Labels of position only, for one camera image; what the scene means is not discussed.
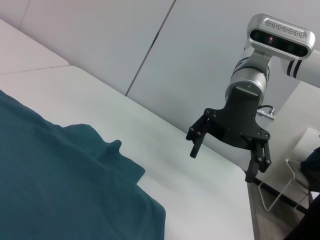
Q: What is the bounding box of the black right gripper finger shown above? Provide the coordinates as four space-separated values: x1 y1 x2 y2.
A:
244 139 273 184
185 113 214 160

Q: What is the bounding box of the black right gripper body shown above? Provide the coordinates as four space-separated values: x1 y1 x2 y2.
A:
204 83 272 150

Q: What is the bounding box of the blue shirt with FREE print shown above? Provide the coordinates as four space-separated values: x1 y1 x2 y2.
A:
0 89 167 240

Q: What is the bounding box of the white ribbed plastic panel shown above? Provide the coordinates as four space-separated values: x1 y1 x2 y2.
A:
291 127 320 173

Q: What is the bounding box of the black fabric mass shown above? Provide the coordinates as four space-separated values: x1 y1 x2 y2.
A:
282 146 320 240

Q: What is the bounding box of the white metal wire frame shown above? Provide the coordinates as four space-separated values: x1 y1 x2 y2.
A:
257 157 314 214

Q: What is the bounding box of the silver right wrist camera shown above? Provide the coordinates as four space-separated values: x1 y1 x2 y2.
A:
246 13 317 66

